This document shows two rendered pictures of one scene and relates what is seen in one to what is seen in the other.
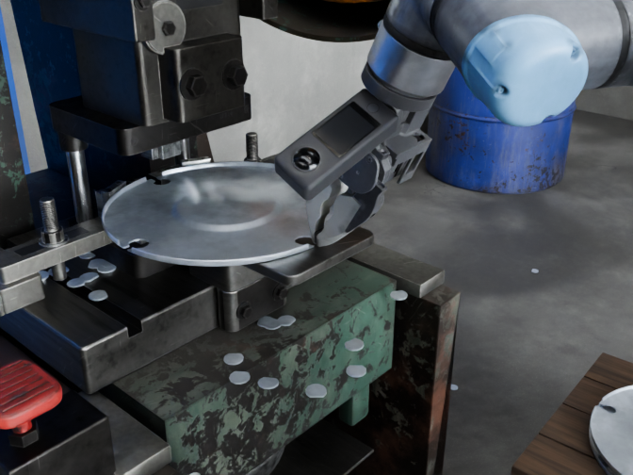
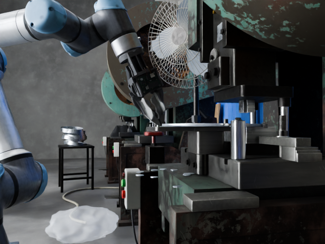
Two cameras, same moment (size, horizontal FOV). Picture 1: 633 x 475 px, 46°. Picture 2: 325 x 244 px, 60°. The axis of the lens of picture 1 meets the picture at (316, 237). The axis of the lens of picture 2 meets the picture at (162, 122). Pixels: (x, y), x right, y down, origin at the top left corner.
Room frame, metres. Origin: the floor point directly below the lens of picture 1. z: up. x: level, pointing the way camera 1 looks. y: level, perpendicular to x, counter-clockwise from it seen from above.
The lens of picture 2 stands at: (1.18, -0.64, 0.78)
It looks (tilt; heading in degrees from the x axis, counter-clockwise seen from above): 1 degrees up; 125
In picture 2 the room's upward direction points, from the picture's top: straight up
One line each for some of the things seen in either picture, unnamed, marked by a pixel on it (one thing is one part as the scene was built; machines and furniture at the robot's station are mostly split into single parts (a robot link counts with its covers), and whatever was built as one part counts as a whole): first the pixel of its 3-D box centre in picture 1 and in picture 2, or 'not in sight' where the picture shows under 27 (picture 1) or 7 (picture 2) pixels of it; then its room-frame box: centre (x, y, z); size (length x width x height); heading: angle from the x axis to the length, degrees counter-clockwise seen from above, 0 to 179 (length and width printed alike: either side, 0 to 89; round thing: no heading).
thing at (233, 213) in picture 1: (227, 206); (209, 125); (0.81, 0.11, 0.78); 0.29 x 0.29 x 0.01
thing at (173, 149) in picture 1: (163, 139); (245, 106); (0.89, 0.19, 0.84); 0.05 x 0.03 x 0.04; 138
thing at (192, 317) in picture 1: (170, 254); (249, 161); (0.90, 0.20, 0.68); 0.45 x 0.30 x 0.06; 138
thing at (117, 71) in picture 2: not in sight; (188, 117); (-0.14, 1.63, 0.87); 1.53 x 0.99 x 1.74; 46
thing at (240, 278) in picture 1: (257, 268); (193, 148); (0.78, 0.07, 0.72); 0.25 x 0.14 x 0.14; 48
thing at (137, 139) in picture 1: (154, 121); (250, 99); (0.90, 0.20, 0.86); 0.20 x 0.16 x 0.05; 138
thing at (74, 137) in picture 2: not in sight; (75, 156); (-1.85, 1.67, 0.40); 0.45 x 0.40 x 0.79; 150
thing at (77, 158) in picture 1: (77, 170); (253, 119); (0.88, 0.30, 0.81); 0.02 x 0.02 x 0.14
